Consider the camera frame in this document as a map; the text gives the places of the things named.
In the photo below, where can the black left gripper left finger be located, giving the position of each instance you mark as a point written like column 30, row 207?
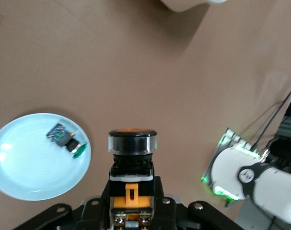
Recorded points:
column 95, row 215

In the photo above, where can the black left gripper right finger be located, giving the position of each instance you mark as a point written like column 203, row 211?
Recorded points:
column 169, row 215

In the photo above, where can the orange push button switch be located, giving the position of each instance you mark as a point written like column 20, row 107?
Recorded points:
column 132, row 172

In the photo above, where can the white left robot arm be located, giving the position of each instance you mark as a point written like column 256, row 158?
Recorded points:
column 274, row 191

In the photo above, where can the pink box with white lid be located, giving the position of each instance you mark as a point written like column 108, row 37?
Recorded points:
column 183, row 4

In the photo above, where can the light blue round plate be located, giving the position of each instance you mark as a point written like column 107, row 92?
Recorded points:
column 27, row 172

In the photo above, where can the blue green knob switch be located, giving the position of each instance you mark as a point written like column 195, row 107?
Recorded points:
column 61, row 137

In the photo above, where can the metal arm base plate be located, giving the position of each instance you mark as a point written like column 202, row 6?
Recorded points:
column 231, row 137

